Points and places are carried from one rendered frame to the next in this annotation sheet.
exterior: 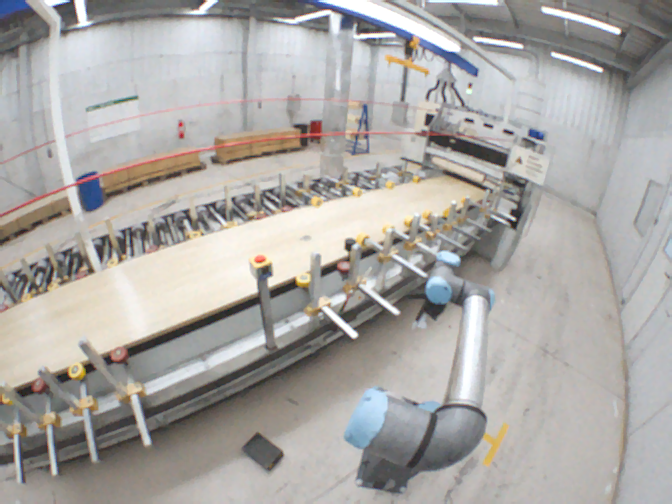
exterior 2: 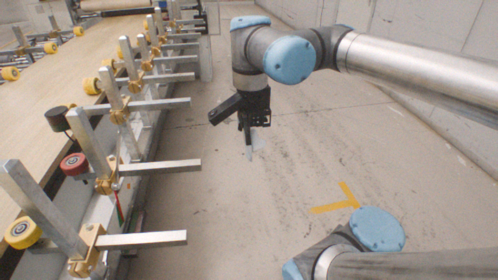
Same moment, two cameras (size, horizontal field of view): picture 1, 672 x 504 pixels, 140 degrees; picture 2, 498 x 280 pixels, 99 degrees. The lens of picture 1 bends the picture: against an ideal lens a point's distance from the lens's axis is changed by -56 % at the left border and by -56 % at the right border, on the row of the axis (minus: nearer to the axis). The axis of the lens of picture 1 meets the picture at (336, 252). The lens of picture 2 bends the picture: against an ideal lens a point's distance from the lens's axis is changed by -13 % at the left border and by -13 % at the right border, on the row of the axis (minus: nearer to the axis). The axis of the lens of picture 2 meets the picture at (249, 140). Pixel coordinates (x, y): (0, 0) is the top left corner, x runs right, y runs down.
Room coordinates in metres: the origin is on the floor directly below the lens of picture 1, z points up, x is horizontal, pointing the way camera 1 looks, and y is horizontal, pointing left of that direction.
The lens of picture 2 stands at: (0.48, 0.06, 1.42)
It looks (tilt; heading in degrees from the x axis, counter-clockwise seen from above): 38 degrees down; 305
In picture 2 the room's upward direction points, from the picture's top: straight up
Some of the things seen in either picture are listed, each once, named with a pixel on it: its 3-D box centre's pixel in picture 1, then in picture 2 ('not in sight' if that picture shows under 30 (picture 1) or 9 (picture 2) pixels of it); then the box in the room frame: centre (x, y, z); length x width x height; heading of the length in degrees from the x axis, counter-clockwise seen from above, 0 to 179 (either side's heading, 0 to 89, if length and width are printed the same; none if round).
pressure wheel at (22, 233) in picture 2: (304, 285); (31, 239); (1.12, 0.15, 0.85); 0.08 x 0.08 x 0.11
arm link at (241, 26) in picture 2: (445, 269); (250, 43); (0.81, -0.42, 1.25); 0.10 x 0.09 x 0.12; 154
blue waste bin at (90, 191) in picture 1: (91, 190); not in sight; (3.74, 5.07, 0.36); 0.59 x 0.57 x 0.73; 48
